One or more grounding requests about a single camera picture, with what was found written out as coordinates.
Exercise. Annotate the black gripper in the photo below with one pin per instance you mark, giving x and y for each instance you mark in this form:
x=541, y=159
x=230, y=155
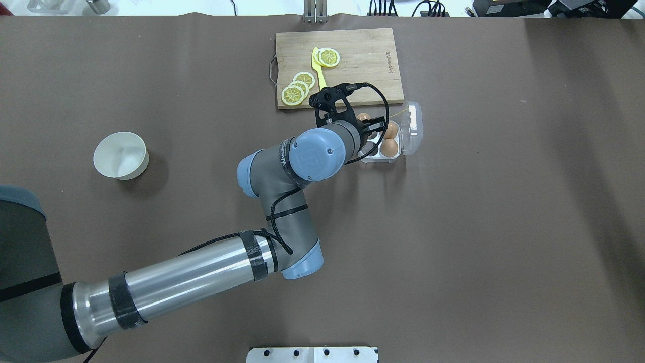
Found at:
x=375, y=126

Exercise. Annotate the brown egg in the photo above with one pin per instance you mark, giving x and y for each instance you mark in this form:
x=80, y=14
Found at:
x=389, y=148
x=363, y=117
x=392, y=130

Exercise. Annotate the clear plastic egg box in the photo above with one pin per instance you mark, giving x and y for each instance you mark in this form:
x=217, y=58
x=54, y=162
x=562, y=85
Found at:
x=402, y=138

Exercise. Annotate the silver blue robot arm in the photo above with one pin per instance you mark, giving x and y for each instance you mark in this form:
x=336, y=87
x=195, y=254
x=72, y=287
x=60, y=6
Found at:
x=85, y=256

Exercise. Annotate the yellow plastic knife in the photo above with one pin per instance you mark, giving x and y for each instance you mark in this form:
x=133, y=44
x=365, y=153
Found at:
x=318, y=68

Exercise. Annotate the lemon slice middle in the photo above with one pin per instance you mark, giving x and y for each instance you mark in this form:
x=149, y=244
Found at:
x=302, y=86

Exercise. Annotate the lemon slice on knife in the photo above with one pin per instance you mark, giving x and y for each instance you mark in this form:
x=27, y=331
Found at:
x=326, y=57

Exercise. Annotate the lemon slice back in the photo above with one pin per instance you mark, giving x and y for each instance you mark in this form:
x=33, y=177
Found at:
x=306, y=77

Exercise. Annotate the lemon slice front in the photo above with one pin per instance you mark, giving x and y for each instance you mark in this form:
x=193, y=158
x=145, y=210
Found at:
x=292, y=96

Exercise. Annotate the wooden cutting board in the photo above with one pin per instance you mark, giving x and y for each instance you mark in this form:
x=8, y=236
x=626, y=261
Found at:
x=366, y=55

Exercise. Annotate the white mounting plate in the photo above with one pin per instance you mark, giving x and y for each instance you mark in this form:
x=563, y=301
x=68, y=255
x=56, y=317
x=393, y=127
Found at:
x=314, y=354

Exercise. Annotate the white paper bowl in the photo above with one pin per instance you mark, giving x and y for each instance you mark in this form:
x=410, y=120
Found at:
x=121, y=156

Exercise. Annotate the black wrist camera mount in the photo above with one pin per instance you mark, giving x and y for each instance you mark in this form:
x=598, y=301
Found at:
x=324, y=104

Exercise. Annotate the aluminium frame post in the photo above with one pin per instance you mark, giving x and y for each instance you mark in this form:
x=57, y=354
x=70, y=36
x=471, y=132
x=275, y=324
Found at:
x=315, y=11

